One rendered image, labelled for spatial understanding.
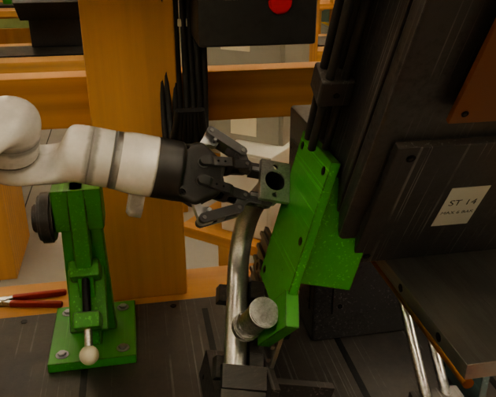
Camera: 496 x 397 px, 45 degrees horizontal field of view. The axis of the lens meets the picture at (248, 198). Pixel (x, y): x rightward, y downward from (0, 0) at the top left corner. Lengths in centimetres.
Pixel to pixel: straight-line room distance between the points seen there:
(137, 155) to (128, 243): 39
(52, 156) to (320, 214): 32
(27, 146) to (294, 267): 33
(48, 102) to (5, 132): 40
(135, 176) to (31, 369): 40
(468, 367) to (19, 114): 53
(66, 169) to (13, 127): 7
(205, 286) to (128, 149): 51
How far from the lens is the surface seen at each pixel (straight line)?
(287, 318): 70
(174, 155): 71
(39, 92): 108
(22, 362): 100
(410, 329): 76
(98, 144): 71
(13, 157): 72
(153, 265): 110
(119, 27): 96
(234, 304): 83
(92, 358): 90
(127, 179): 71
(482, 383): 78
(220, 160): 75
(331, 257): 72
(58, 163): 72
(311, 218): 68
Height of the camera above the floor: 150
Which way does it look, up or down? 24 degrees down
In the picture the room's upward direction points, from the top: straight up
